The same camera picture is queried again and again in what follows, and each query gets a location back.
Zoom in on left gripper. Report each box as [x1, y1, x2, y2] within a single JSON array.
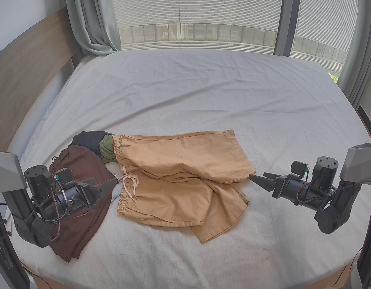
[[60, 177, 119, 215]]

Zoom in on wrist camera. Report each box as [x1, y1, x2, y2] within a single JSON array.
[[55, 168, 75, 189], [290, 160, 310, 180]]

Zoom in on tan drawstring shorts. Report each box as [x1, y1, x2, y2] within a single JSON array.
[[113, 129, 257, 244]]

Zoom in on window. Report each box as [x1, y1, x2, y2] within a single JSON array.
[[109, 0, 360, 73]]

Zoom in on white garment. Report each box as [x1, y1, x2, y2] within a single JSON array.
[[106, 163, 125, 203]]

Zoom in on olive green garment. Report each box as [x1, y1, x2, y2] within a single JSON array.
[[99, 134, 117, 165]]

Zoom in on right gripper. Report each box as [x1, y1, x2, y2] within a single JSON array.
[[248, 172, 310, 205]]

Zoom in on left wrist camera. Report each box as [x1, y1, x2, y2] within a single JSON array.
[[55, 168, 75, 189]]

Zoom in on dark brown shorts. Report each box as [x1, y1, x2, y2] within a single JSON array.
[[49, 146, 119, 263]]

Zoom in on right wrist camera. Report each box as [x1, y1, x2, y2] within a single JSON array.
[[290, 160, 310, 180]]

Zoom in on bed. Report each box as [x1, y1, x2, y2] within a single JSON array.
[[0, 6, 371, 289]]

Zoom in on grey-green curtain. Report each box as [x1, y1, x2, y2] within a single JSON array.
[[64, 0, 123, 57], [337, 0, 371, 111]]

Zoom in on black garment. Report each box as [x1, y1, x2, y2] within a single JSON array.
[[69, 131, 107, 156]]

